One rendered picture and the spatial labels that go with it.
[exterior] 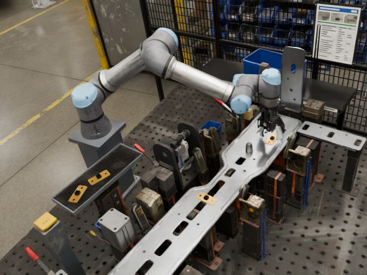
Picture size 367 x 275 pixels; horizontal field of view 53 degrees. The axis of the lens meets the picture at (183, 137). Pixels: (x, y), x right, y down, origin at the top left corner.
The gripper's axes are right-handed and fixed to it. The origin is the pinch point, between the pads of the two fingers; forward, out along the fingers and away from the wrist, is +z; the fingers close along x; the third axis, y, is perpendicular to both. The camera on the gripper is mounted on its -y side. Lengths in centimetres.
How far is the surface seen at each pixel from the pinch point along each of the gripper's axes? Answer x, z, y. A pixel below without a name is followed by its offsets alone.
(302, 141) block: 11.8, 3.2, -7.2
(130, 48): -242, 58, -130
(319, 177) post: 18.9, 30.6, -16.4
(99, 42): -285, 54, -121
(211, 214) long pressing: 2, 1, 52
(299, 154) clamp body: 16.8, -2.5, 8.0
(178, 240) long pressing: -2, 2, 68
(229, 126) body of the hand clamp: -21.6, -0.2, 2.7
